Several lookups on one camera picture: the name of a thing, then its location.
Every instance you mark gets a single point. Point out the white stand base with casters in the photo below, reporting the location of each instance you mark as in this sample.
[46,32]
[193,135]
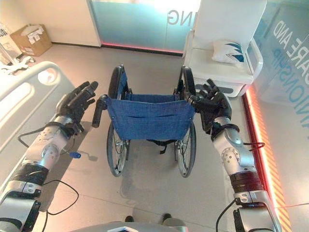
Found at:
[17,64]

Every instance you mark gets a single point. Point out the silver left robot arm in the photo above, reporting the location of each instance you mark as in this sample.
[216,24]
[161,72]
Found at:
[33,162]

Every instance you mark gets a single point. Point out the brown cardboard box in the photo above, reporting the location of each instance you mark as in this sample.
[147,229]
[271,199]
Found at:
[31,39]

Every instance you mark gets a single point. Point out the white armchair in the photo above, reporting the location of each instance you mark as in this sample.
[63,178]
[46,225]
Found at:
[224,43]

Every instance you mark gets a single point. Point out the frosted glass partition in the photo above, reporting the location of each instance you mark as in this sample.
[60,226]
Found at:
[142,23]

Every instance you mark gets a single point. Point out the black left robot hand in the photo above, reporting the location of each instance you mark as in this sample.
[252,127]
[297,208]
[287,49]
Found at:
[74,99]

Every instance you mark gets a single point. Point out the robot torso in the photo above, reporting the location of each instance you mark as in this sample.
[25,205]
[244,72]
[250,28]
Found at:
[135,226]

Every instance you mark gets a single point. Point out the glass panel with lettering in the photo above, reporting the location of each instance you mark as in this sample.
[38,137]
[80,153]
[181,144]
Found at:
[282,50]

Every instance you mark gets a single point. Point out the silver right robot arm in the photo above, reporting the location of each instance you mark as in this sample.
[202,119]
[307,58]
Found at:
[243,174]

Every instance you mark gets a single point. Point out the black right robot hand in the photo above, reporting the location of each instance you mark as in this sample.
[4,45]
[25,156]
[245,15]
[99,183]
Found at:
[213,100]

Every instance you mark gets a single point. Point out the red striped floor strip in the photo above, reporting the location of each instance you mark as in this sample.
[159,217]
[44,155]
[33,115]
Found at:
[270,149]

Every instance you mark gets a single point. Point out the dark robot foot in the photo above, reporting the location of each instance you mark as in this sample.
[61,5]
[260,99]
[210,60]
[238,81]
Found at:
[129,219]
[167,217]

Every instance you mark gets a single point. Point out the white pillow with blue print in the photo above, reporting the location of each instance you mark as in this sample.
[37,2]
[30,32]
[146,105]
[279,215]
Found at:
[228,52]

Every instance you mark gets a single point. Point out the white hospital bed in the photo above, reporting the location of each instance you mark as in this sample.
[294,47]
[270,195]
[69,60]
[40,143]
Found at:
[26,99]

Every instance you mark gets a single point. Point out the blue fabric wheelchair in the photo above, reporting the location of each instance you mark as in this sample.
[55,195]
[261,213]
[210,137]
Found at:
[149,116]

